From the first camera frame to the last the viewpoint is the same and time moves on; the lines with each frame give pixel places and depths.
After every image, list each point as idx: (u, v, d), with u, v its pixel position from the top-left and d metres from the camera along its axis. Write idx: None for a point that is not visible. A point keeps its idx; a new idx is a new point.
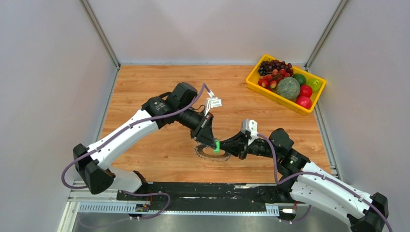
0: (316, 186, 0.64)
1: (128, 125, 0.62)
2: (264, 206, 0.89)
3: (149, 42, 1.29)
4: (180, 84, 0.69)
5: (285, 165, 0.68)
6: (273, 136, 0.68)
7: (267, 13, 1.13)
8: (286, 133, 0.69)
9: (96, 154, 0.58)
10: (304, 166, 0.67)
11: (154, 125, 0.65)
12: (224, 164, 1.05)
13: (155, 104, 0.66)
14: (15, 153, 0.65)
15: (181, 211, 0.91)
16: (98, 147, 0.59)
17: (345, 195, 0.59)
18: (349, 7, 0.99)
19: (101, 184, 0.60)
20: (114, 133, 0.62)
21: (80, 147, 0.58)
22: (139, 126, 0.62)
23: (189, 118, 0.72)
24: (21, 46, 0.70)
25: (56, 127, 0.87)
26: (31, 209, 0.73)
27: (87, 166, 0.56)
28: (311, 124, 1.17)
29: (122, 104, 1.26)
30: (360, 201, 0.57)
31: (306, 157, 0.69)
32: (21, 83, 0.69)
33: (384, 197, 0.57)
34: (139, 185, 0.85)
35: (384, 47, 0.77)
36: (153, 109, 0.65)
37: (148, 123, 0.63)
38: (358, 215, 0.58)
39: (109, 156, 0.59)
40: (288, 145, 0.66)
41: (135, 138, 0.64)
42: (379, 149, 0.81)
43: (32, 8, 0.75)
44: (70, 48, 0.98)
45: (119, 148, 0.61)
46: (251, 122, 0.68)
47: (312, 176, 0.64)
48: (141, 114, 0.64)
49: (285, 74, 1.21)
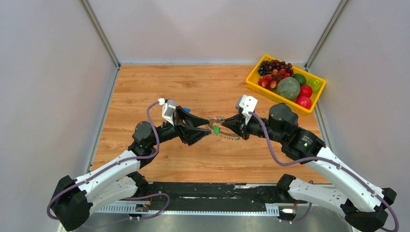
0: (327, 174, 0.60)
1: (117, 162, 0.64)
2: (264, 206, 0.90)
3: (149, 42, 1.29)
4: (134, 133, 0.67)
5: (295, 147, 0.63)
6: (273, 111, 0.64)
7: (266, 13, 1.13)
8: (289, 107, 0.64)
9: (84, 185, 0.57)
10: (319, 152, 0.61)
11: (138, 164, 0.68)
12: (224, 164, 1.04)
13: (139, 147, 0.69)
14: (14, 153, 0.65)
15: (181, 211, 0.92)
16: (87, 179, 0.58)
17: (358, 189, 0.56)
18: (349, 7, 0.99)
19: (78, 219, 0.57)
20: (102, 167, 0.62)
21: (68, 179, 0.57)
22: (125, 164, 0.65)
23: (167, 131, 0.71)
24: (21, 46, 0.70)
25: (56, 127, 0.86)
26: (31, 209, 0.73)
27: (73, 197, 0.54)
28: (311, 124, 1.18)
29: (122, 104, 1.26)
30: (373, 196, 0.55)
31: (322, 140, 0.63)
32: (21, 84, 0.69)
33: (394, 193, 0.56)
34: (134, 189, 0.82)
35: (385, 46, 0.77)
36: (139, 152, 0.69)
37: (134, 161, 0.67)
38: (365, 209, 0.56)
39: (95, 189, 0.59)
40: (290, 119, 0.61)
41: (118, 176, 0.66)
42: (379, 149, 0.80)
43: (32, 9, 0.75)
44: (70, 48, 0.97)
45: (104, 182, 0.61)
46: (248, 98, 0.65)
47: (327, 164, 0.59)
48: (127, 153, 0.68)
49: (285, 74, 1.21)
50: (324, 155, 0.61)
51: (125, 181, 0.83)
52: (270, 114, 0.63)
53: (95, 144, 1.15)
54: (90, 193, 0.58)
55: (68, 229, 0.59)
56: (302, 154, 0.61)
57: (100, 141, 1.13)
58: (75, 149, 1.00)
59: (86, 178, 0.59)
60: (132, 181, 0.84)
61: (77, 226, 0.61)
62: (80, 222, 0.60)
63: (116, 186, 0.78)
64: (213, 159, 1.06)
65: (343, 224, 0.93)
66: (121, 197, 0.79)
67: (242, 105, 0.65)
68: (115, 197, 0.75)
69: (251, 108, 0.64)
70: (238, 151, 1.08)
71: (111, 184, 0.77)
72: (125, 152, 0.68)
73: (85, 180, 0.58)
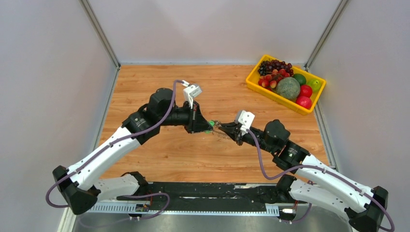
0: (315, 179, 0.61)
1: (109, 144, 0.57)
2: (264, 206, 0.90)
3: (148, 41, 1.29)
4: (153, 95, 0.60)
5: (284, 158, 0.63)
6: (268, 127, 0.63)
7: (266, 13, 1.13)
8: (283, 123, 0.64)
9: (76, 176, 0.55)
10: (304, 160, 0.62)
11: (135, 141, 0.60)
12: (224, 164, 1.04)
13: (136, 120, 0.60)
14: (15, 152, 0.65)
15: (181, 211, 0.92)
16: (78, 168, 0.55)
17: (346, 189, 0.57)
18: (349, 8, 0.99)
19: (84, 204, 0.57)
20: (95, 152, 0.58)
21: (59, 170, 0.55)
22: (119, 144, 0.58)
23: (178, 116, 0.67)
24: (21, 46, 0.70)
25: (56, 125, 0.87)
26: (30, 210, 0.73)
27: (66, 189, 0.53)
28: (311, 124, 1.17)
29: (122, 104, 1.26)
30: (361, 195, 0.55)
31: (306, 149, 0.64)
32: (21, 82, 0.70)
33: (385, 192, 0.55)
34: (135, 188, 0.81)
35: (384, 45, 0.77)
36: (135, 126, 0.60)
37: (128, 140, 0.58)
38: (358, 209, 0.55)
39: (90, 177, 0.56)
40: (284, 137, 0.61)
41: (117, 157, 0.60)
42: (378, 149, 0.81)
43: (32, 10, 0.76)
44: (70, 48, 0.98)
45: (99, 169, 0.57)
46: (246, 114, 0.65)
47: (312, 169, 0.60)
48: (121, 131, 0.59)
49: (285, 74, 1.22)
50: (309, 163, 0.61)
51: (129, 177, 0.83)
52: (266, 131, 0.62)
53: (95, 144, 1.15)
54: (84, 182, 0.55)
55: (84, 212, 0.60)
56: (290, 166, 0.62)
57: (100, 141, 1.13)
58: (75, 149, 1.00)
59: (78, 167, 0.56)
60: (134, 179, 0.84)
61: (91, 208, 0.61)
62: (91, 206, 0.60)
63: (120, 181, 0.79)
64: (213, 158, 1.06)
65: (343, 224, 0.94)
66: (122, 193, 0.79)
67: (241, 121, 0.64)
68: (118, 192, 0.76)
69: (249, 124, 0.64)
70: (239, 151, 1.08)
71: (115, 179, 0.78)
72: (118, 129, 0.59)
73: (76, 169, 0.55)
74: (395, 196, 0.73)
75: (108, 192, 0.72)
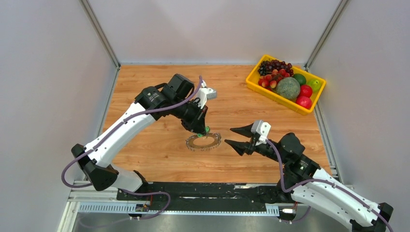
0: (324, 192, 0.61)
1: (123, 121, 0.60)
2: (264, 206, 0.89)
3: (148, 41, 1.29)
4: (176, 75, 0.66)
5: (294, 171, 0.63)
6: (284, 141, 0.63)
7: (266, 13, 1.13)
8: (298, 137, 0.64)
9: (95, 153, 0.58)
10: (315, 173, 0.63)
11: (149, 117, 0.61)
12: (224, 164, 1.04)
13: (148, 94, 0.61)
14: (15, 152, 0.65)
15: (181, 211, 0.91)
16: (95, 146, 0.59)
17: (355, 205, 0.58)
18: (349, 7, 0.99)
19: (104, 180, 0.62)
20: (110, 130, 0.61)
21: (78, 148, 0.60)
22: (133, 121, 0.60)
23: (187, 112, 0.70)
24: (21, 46, 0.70)
25: (56, 125, 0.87)
26: (30, 210, 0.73)
27: (86, 166, 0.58)
28: (312, 124, 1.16)
29: (122, 104, 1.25)
30: (369, 211, 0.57)
31: (316, 163, 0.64)
32: (21, 82, 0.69)
33: (390, 207, 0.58)
34: (139, 184, 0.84)
35: (384, 45, 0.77)
36: (147, 100, 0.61)
37: (142, 117, 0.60)
38: (365, 223, 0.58)
39: (107, 154, 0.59)
40: (299, 151, 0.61)
41: (131, 135, 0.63)
42: (378, 149, 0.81)
43: (31, 9, 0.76)
44: (70, 47, 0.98)
45: (115, 146, 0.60)
46: (263, 124, 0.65)
47: (323, 183, 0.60)
48: (135, 107, 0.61)
49: (285, 74, 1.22)
50: (319, 177, 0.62)
51: (133, 173, 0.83)
52: (282, 144, 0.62)
53: None
54: (102, 159, 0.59)
55: (104, 188, 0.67)
56: (300, 178, 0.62)
57: None
58: None
59: (95, 145, 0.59)
60: (137, 175, 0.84)
61: (111, 183, 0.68)
62: (110, 181, 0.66)
63: (130, 174, 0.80)
64: (213, 158, 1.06)
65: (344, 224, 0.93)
66: (128, 188, 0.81)
67: (258, 131, 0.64)
68: (127, 182, 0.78)
69: (266, 134, 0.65)
70: None
71: (126, 170, 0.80)
72: (131, 105, 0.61)
73: (93, 147, 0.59)
74: (395, 196, 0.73)
75: (120, 179, 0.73)
